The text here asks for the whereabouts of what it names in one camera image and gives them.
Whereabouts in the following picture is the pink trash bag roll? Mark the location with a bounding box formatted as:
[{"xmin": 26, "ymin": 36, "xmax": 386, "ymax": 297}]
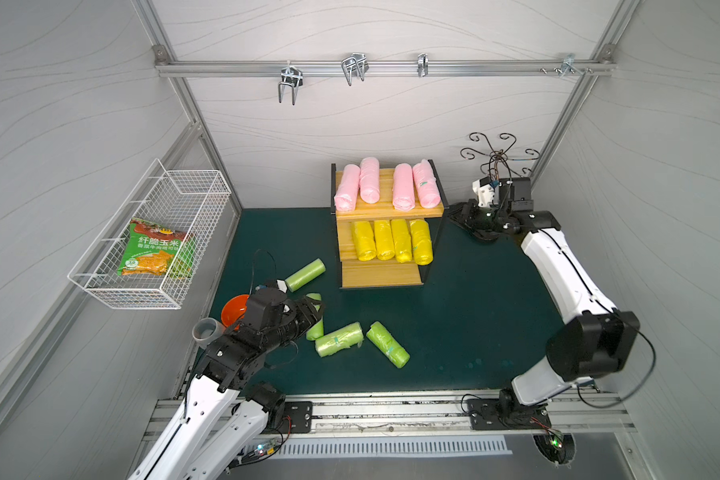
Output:
[
  {"xmin": 392, "ymin": 163, "xmax": 416, "ymax": 212},
  {"xmin": 412, "ymin": 160, "xmax": 441, "ymax": 209},
  {"xmin": 359, "ymin": 157, "xmax": 381, "ymax": 204},
  {"xmin": 334, "ymin": 164, "xmax": 361, "ymax": 212}
]

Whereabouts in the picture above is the yellow trash bag roll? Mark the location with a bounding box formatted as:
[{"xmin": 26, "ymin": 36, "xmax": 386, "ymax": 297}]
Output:
[
  {"xmin": 373, "ymin": 220, "xmax": 396, "ymax": 261},
  {"xmin": 351, "ymin": 220, "xmax": 377, "ymax": 262},
  {"xmin": 390, "ymin": 219, "xmax": 413, "ymax": 263},
  {"xmin": 409, "ymin": 219, "xmax": 434, "ymax": 266}
]

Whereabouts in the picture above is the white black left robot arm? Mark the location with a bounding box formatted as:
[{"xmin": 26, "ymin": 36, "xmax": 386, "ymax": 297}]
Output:
[{"xmin": 131, "ymin": 287, "xmax": 325, "ymax": 479}]

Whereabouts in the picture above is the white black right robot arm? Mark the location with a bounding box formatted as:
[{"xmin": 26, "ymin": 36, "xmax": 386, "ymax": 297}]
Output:
[{"xmin": 447, "ymin": 177, "xmax": 642, "ymax": 418}]

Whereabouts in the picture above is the green trash bag roll left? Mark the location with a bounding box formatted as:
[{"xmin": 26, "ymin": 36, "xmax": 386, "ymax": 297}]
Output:
[{"xmin": 306, "ymin": 293, "xmax": 324, "ymax": 341}]

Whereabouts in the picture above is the green trash bag roll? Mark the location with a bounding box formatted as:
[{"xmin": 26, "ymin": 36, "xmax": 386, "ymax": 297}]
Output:
[
  {"xmin": 314, "ymin": 322, "xmax": 364, "ymax": 358},
  {"xmin": 306, "ymin": 293, "xmax": 324, "ymax": 341},
  {"xmin": 285, "ymin": 258, "xmax": 326, "ymax": 292},
  {"xmin": 366, "ymin": 322, "xmax": 410, "ymax": 369}
]

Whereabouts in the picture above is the green trash bag roll far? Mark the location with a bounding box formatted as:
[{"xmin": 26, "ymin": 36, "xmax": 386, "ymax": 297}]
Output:
[{"xmin": 285, "ymin": 258, "xmax": 326, "ymax": 292}]

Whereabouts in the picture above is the green trash bag roll middle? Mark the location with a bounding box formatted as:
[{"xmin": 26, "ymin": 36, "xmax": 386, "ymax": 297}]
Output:
[{"xmin": 314, "ymin": 322, "xmax": 364, "ymax": 358}]

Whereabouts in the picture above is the green trash bag roll right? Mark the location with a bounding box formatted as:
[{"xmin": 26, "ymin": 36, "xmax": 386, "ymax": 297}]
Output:
[{"xmin": 366, "ymin": 322, "xmax": 410, "ymax": 369}]

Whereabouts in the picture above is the three-tier wooden shelf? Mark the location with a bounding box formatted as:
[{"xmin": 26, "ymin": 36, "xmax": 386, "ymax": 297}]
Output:
[{"xmin": 331, "ymin": 159, "xmax": 448, "ymax": 290}]

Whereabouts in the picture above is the black metal jewelry stand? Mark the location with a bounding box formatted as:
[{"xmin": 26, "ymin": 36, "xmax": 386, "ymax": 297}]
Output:
[{"xmin": 459, "ymin": 131, "xmax": 541, "ymax": 180}]

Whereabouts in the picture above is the orange plastic bowl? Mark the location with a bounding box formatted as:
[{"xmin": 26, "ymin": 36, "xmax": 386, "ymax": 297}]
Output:
[{"xmin": 221, "ymin": 294, "xmax": 249, "ymax": 327}]

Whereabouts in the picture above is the small metal hook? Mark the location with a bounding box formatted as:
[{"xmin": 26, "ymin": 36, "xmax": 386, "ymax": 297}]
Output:
[{"xmin": 417, "ymin": 53, "xmax": 429, "ymax": 78}]

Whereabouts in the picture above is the white vent strip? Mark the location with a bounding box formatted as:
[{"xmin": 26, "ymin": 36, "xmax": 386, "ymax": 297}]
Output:
[{"xmin": 274, "ymin": 435, "xmax": 513, "ymax": 460}]

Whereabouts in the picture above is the green snack bag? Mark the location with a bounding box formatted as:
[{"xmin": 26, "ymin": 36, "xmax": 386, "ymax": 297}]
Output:
[{"xmin": 117, "ymin": 218, "xmax": 196, "ymax": 279}]

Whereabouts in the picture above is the metal hook right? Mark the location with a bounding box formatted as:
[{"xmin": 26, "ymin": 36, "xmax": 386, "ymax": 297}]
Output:
[{"xmin": 539, "ymin": 54, "xmax": 593, "ymax": 78}]

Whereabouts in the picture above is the metal double hook middle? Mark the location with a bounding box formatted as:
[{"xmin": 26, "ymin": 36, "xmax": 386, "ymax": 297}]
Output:
[{"xmin": 340, "ymin": 53, "xmax": 369, "ymax": 86}]

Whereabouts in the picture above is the metal double hook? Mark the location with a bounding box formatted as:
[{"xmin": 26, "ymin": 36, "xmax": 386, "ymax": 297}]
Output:
[
  {"xmin": 340, "ymin": 53, "xmax": 369, "ymax": 86},
  {"xmin": 278, "ymin": 65, "xmax": 304, "ymax": 105}
]

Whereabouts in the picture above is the metal double hook left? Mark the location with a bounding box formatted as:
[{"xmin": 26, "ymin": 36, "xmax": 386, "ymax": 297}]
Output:
[{"xmin": 278, "ymin": 65, "xmax": 304, "ymax": 105}]

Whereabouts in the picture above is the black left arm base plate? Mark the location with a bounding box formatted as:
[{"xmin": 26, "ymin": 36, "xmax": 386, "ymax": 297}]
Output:
[{"xmin": 266, "ymin": 401, "xmax": 314, "ymax": 435}]

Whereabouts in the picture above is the white wire basket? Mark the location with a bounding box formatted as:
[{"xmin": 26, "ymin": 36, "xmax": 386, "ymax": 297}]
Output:
[{"xmin": 67, "ymin": 159, "xmax": 231, "ymax": 310}]

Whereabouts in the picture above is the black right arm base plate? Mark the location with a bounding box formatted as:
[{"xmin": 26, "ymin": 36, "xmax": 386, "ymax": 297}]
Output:
[{"xmin": 460, "ymin": 390, "xmax": 552, "ymax": 431}]

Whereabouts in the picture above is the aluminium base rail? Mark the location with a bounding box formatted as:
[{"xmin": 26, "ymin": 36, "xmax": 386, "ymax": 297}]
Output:
[{"xmin": 143, "ymin": 389, "xmax": 637, "ymax": 444}]

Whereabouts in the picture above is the aluminium top rail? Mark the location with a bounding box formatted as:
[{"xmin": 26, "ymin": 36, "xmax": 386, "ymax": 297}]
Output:
[{"xmin": 155, "ymin": 45, "xmax": 617, "ymax": 79}]

